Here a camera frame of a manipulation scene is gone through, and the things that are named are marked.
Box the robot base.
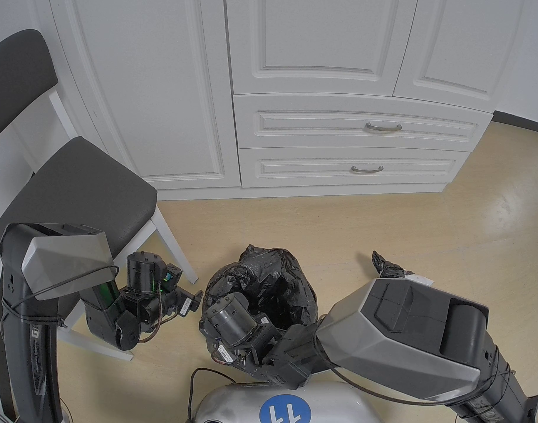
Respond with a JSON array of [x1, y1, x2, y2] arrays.
[[197, 379, 382, 423]]

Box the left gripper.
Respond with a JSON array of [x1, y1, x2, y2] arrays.
[[159, 288, 199, 321]]

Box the white wardrobe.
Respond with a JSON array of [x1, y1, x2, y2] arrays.
[[29, 0, 529, 202]]

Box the black plastic bag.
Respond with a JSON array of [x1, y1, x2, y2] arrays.
[[203, 244, 320, 340]]

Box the black cable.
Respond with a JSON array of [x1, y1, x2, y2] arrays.
[[187, 367, 239, 423]]

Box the black plastic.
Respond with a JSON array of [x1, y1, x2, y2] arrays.
[[371, 250, 406, 278]]

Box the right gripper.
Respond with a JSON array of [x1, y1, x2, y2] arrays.
[[209, 341, 253, 370]]

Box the white chair grey cushions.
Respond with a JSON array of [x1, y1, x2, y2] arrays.
[[0, 29, 198, 361]]

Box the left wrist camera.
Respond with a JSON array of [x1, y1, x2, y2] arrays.
[[162, 265, 184, 291]]

